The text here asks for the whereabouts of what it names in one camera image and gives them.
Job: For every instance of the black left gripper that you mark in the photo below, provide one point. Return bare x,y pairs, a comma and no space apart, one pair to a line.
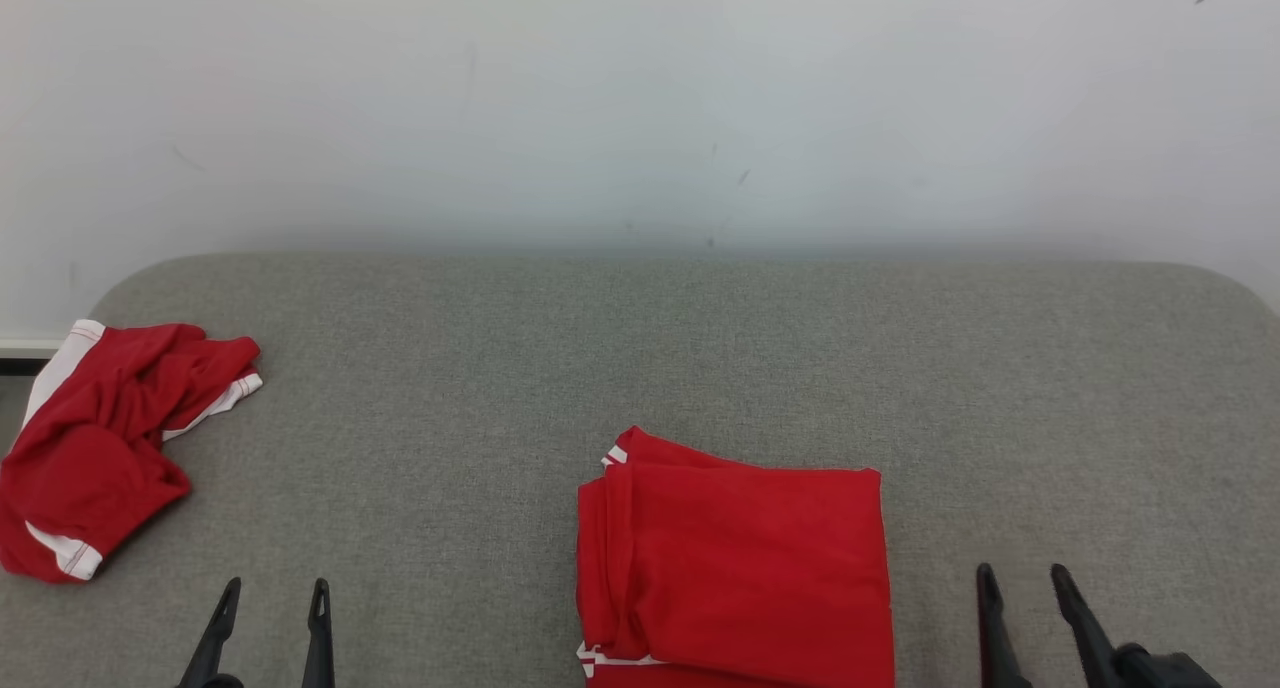
225,682

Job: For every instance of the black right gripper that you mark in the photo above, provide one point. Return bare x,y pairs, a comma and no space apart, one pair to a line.
1170,671

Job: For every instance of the red shorts with white trim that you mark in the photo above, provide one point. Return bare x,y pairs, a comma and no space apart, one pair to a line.
90,448

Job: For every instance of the red Bulls basketball jersey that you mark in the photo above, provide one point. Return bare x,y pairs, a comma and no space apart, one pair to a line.
740,568

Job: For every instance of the white and dark skirting board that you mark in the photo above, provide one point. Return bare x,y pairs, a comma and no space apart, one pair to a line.
20,348

